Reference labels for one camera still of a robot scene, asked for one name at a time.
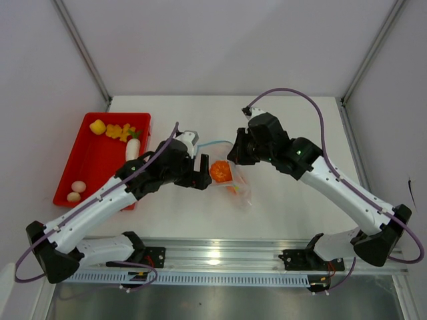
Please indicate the orange toy pumpkin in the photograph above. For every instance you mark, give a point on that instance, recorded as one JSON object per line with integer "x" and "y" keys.
{"x": 220, "y": 171}

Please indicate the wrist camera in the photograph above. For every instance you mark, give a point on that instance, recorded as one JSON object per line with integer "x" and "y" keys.
{"x": 251, "y": 112}
{"x": 189, "y": 139}

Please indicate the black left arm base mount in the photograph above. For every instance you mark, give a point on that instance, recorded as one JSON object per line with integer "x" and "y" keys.
{"x": 153, "y": 256}

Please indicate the white toy radish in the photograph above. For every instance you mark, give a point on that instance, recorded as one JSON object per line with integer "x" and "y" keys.
{"x": 133, "y": 145}

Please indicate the yellow toy pepper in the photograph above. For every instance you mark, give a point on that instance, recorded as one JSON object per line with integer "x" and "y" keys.
{"x": 98, "y": 127}

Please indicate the yellow toy ginger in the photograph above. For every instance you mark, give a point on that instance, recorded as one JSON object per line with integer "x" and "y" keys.
{"x": 123, "y": 134}

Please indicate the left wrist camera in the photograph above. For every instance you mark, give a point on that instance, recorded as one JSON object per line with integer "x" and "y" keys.
{"x": 189, "y": 139}

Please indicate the aluminium frame post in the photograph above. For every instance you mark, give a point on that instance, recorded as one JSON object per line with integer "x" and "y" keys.
{"x": 374, "y": 49}
{"x": 82, "y": 50}

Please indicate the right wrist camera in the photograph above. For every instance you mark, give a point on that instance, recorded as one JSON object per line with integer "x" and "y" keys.
{"x": 251, "y": 112}

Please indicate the red plastic tray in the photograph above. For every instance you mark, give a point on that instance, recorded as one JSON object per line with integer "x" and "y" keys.
{"x": 95, "y": 158}

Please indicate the orange toy fruit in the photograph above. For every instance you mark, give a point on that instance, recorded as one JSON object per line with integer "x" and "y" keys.
{"x": 237, "y": 186}

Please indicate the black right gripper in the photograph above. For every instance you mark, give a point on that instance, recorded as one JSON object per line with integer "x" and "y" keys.
{"x": 237, "y": 154}

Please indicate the aluminium table edge rail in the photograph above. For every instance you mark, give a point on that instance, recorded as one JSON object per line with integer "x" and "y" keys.
{"x": 236, "y": 256}

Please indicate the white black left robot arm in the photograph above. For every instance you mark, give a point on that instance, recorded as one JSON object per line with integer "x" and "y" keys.
{"x": 60, "y": 246}

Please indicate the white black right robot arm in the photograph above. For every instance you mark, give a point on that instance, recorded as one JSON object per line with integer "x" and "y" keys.
{"x": 379, "y": 224}

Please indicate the left aluminium frame post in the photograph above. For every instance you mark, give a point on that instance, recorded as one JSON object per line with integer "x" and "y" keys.
{"x": 82, "y": 50}

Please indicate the right aluminium frame post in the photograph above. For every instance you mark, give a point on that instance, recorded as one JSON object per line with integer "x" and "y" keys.
{"x": 374, "y": 49}

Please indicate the clear zip top bag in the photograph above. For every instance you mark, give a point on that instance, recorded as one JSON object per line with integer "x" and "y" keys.
{"x": 218, "y": 150}

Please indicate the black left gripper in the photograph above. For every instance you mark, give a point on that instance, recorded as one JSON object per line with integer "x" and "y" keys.
{"x": 201, "y": 178}

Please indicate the white slotted cable duct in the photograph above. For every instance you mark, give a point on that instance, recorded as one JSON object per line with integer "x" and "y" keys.
{"x": 191, "y": 278}

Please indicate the pink toy egg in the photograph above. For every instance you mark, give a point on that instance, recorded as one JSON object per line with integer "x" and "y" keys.
{"x": 78, "y": 186}

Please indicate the white toy mushroom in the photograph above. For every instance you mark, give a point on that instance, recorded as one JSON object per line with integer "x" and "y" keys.
{"x": 73, "y": 197}

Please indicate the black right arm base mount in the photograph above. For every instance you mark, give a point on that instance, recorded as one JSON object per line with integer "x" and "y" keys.
{"x": 302, "y": 260}

